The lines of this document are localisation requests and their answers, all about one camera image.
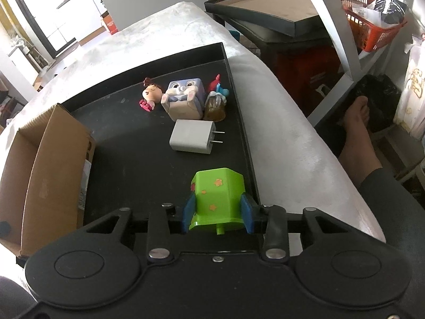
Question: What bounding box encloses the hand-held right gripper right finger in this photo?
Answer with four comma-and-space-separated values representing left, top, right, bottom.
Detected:
240, 193, 363, 262

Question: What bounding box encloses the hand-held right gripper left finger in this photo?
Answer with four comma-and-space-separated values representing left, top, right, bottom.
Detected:
77, 192, 197, 262

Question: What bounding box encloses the green star-printed toy cup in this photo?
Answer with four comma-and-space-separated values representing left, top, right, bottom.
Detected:
188, 168, 248, 237

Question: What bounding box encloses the white charger plug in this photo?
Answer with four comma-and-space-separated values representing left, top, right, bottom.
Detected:
169, 119, 225, 155

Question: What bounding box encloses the black tray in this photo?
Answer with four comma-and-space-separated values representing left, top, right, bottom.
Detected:
204, 0, 320, 37
61, 42, 263, 226

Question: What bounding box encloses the purple rabbit cube figurine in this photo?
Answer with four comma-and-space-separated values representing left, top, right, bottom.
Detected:
161, 78, 206, 120

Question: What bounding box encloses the brown-haired girl doll figurine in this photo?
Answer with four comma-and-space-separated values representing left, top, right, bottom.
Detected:
139, 77, 165, 111

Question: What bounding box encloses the brown cardboard box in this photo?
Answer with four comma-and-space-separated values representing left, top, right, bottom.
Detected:
0, 104, 97, 257

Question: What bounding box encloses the amber jar with red figure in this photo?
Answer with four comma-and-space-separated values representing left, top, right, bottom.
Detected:
203, 74, 231, 122

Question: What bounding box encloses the person's bare foot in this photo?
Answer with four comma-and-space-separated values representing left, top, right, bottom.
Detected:
337, 96, 425, 226

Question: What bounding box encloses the red box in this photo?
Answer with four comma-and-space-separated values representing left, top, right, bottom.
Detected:
275, 45, 346, 107

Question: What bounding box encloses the black side table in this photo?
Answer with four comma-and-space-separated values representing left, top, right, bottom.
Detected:
226, 17, 333, 61

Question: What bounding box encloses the white blanket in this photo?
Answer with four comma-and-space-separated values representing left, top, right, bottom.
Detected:
0, 2, 387, 244

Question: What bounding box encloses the orange cardboard box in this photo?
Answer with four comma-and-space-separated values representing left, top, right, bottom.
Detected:
101, 15, 119, 34

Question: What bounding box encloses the white printed bag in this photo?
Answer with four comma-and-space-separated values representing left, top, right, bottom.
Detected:
393, 35, 425, 140

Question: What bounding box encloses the orange plastic basket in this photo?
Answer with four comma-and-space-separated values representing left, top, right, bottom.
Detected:
341, 0, 408, 53

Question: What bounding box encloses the white kitchen cabinet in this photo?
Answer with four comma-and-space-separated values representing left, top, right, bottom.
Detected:
56, 0, 107, 46

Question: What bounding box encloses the black plastic bag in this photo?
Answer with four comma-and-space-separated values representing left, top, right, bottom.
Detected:
367, 0, 408, 27

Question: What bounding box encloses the grey metal chair frame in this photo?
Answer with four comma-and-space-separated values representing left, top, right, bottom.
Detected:
300, 0, 363, 80

